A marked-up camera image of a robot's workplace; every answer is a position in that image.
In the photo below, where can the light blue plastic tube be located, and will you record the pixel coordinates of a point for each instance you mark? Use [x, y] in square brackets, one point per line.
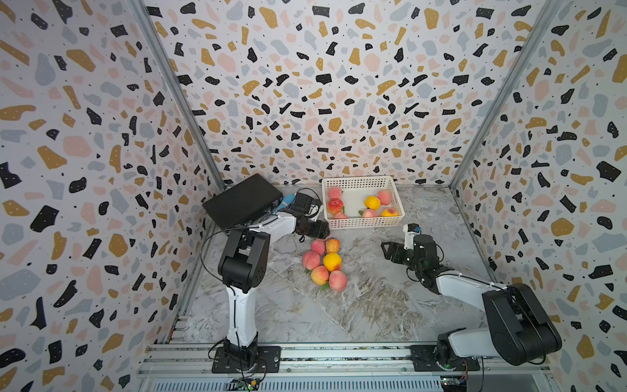
[286, 202]

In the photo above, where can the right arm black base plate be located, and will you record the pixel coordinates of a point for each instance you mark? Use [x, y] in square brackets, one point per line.
[432, 358]

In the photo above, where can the black ribbed metal case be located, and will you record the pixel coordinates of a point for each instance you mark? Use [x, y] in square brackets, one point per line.
[244, 203]

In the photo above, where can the yellow pink peach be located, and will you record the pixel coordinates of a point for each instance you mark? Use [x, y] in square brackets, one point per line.
[390, 212]

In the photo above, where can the orange wrinkled peach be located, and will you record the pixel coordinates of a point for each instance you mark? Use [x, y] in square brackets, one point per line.
[332, 245]

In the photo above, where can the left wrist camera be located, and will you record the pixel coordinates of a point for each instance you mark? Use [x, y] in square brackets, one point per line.
[305, 205]

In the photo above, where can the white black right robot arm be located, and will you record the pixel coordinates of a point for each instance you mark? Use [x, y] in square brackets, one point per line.
[518, 329]

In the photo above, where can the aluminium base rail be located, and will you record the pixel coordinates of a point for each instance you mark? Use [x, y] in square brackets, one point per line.
[372, 366]

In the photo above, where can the orange pink front peach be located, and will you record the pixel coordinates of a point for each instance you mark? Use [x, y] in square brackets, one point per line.
[320, 275]

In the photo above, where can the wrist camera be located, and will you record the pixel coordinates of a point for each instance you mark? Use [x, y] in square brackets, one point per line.
[410, 231]
[305, 205]

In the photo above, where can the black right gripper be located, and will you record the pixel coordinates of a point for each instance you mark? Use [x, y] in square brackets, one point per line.
[390, 250]

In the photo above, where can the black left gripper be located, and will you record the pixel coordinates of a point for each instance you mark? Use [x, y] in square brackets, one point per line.
[320, 231]

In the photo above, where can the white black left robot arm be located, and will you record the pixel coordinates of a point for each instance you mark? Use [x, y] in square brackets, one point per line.
[242, 268]

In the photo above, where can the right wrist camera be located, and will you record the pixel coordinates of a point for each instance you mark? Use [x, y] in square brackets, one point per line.
[410, 231]

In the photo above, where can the dark pink wrinkled peach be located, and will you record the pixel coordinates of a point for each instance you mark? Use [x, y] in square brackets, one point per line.
[319, 246]

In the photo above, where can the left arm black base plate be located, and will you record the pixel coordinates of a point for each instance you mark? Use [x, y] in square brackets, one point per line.
[261, 359]

